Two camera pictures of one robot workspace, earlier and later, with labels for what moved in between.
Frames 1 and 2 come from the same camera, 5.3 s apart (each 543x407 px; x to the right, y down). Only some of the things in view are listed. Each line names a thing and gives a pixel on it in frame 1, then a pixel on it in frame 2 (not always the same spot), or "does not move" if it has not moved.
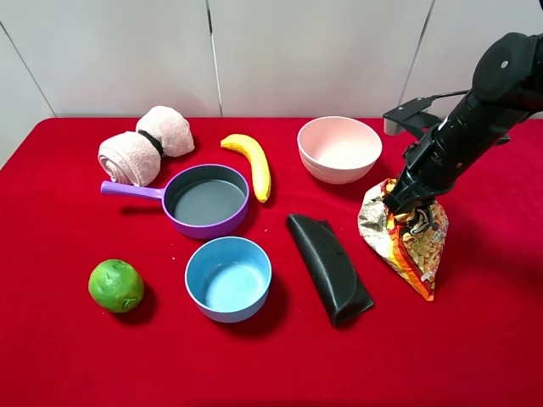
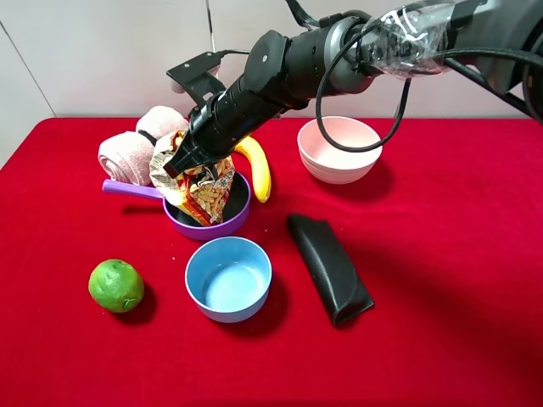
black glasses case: (329, 267) does not move
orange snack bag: (412, 239) to (203, 192)
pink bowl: (338, 149) does not move
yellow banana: (260, 166) does not move
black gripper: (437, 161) to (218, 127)
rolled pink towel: (135, 158) does not move
